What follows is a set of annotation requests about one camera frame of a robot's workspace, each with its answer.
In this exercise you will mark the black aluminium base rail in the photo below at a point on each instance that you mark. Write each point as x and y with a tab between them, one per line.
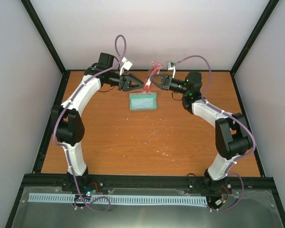
103	183

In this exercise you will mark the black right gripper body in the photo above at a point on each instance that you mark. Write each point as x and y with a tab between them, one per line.
167	79

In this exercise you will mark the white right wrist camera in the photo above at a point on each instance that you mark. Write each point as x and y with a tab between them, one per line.
171	68

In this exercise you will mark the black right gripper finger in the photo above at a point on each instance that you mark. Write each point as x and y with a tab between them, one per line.
158	77
157	82

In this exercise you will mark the pink transparent sunglasses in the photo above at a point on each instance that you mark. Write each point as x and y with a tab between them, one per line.
154	70

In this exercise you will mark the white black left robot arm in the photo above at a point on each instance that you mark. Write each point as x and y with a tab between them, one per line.
66	121

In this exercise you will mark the black enclosure frame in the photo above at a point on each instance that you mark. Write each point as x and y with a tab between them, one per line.
65	77

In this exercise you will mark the light blue cleaning cloth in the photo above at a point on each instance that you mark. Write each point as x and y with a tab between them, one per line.
142	103

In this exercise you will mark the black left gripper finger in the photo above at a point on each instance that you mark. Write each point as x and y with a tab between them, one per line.
131	87
134	81

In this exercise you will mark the light blue slotted cable duct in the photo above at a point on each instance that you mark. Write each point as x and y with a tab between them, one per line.
134	200

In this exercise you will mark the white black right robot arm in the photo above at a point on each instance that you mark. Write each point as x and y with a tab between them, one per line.
233	139

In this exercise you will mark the grey glasses case green lining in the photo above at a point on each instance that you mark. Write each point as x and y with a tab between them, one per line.
143	95

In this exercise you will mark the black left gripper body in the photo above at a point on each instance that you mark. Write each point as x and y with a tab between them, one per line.
122	81

